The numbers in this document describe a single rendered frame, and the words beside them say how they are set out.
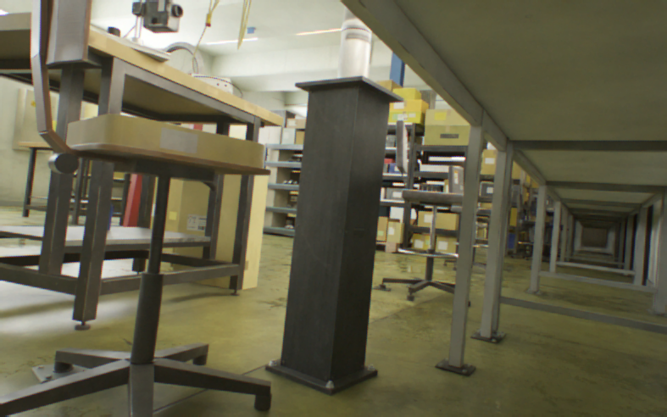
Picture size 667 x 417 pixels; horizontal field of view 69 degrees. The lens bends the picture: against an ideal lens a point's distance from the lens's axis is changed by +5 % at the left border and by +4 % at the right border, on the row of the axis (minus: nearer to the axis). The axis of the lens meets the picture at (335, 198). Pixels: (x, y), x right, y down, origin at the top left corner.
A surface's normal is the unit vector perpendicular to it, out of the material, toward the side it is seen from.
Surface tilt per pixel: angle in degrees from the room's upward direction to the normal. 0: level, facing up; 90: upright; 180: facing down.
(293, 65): 90
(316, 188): 90
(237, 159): 90
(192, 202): 90
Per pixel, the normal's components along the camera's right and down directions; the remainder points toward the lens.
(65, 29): -0.50, -0.07
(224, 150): 0.67, 0.05
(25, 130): 0.87, 0.07
